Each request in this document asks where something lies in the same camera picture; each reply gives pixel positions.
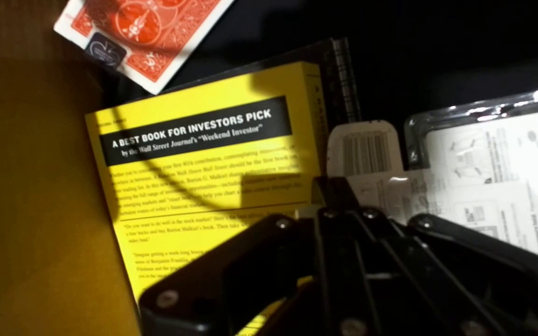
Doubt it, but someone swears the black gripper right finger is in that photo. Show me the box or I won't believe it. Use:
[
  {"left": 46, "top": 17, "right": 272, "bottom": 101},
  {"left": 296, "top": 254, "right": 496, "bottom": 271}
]
[{"left": 335, "top": 176, "right": 538, "bottom": 336}]

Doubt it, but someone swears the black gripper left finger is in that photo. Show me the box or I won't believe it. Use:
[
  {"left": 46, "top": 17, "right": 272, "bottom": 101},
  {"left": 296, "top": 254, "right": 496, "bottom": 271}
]
[{"left": 137, "top": 176, "right": 347, "bottom": 336}]

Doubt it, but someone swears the red playing card box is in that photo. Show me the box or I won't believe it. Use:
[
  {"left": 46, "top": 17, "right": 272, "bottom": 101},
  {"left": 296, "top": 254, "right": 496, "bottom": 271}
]
[{"left": 51, "top": 0, "right": 235, "bottom": 97}]

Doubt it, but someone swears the white blister package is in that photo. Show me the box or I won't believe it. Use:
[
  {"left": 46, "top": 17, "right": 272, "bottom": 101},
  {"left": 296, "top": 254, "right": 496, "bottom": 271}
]
[{"left": 324, "top": 84, "right": 538, "bottom": 267}]

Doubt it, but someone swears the yellow book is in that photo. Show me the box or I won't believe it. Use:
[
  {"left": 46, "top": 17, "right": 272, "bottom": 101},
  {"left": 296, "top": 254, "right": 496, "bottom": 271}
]
[{"left": 83, "top": 62, "right": 334, "bottom": 336}]

